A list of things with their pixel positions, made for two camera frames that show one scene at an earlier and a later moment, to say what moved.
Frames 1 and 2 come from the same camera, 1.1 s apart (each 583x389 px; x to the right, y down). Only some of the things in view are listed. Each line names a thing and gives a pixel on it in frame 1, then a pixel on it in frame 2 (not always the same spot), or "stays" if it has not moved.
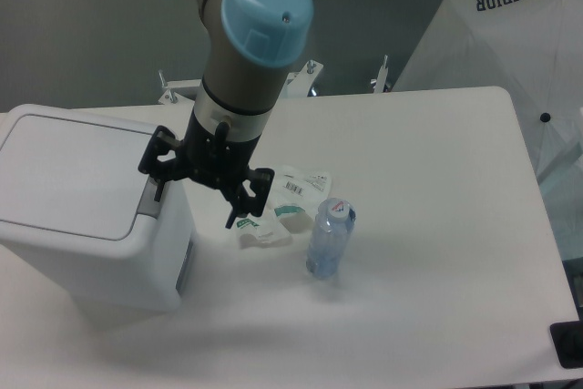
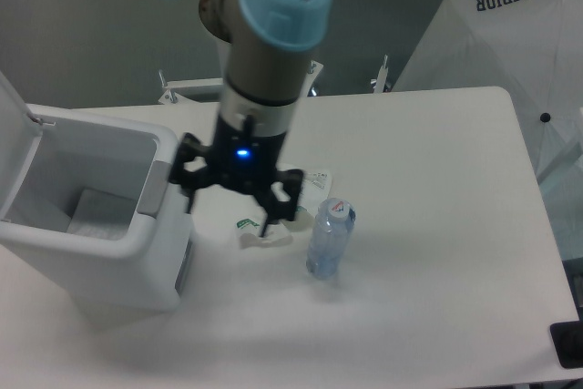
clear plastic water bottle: (333, 223) stays
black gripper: (215, 158) to (243, 161)
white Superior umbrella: (523, 34) stays
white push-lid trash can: (75, 201) stays
